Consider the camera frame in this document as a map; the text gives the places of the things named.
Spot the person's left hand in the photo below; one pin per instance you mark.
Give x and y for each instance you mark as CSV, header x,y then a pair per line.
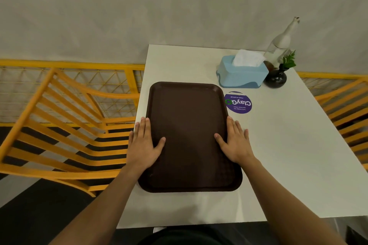
x,y
142,153

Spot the person's right hand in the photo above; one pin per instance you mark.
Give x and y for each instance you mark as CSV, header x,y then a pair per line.
x,y
237,148

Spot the person's left middle finger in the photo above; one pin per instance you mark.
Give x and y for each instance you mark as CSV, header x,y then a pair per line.
x,y
142,130

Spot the person's right little finger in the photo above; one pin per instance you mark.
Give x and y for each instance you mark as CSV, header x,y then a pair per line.
x,y
246,136

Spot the person's right middle finger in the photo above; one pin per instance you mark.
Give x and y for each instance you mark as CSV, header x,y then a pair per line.
x,y
236,131

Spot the person's right thumb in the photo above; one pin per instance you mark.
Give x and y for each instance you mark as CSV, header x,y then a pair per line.
x,y
220,140

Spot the person's left little finger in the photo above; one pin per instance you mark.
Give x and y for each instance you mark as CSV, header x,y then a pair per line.
x,y
130,138

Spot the person's left thumb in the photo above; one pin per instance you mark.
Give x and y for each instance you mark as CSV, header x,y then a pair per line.
x,y
159,145

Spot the dark brown plastic tray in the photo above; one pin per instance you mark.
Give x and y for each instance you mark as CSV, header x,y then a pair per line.
x,y
188,127

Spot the person's right forearm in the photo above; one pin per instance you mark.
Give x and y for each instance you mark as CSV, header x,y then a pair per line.
x,y
284,207

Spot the person's left forearm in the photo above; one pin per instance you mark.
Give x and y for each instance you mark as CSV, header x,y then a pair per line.
x,y
100,210

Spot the round purple sticker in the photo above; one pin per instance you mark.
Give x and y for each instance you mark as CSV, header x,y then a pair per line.
x,y
238,103

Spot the blue tissue box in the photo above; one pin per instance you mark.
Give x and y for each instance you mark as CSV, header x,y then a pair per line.
x,y
240,77

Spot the small black round vase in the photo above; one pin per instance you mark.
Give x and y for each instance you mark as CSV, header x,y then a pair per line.
x,y
275,78

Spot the yellow slatted chair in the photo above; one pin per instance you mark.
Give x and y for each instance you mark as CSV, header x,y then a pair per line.
x,y
349,121
57,127

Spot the white tissue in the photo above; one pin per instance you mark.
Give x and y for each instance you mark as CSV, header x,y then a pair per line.
x,y
248,58

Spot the yellow mesh railing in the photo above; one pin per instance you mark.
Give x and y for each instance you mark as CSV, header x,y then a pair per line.
x,y
95,65
330,76

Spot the green plant sprig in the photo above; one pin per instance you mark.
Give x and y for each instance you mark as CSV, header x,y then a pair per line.
x,y
289,61

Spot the person's black clothing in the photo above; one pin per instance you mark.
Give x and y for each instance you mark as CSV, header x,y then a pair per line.
x,y
184,237

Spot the clear glass bottle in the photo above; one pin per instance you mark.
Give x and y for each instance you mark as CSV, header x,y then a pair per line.
x,y
280,43

